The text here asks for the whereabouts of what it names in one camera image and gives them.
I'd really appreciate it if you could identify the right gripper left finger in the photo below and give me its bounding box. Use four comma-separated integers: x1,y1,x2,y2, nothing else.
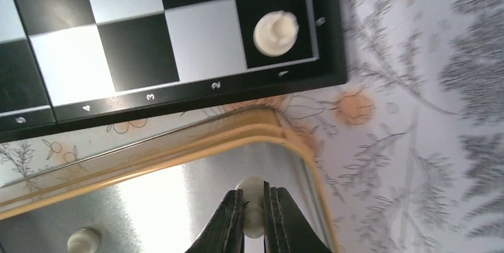
186,189,244,253

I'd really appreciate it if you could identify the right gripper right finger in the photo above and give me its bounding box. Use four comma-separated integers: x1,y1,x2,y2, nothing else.
263,182,330,253

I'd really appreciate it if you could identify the white pawn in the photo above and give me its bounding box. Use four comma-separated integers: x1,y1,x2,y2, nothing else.
235,177,264,239

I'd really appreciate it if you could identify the white rook chess piece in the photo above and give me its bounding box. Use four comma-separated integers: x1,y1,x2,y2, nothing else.
253,11,300,57

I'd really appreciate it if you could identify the black white chess board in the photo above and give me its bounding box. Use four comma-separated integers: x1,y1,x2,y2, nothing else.
1,0,348,142

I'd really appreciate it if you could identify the yellow metal tin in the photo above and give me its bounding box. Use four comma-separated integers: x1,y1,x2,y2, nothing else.
1,106,339,252

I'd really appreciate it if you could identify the floral table mat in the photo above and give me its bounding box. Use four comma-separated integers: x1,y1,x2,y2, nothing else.
1,0,503,252

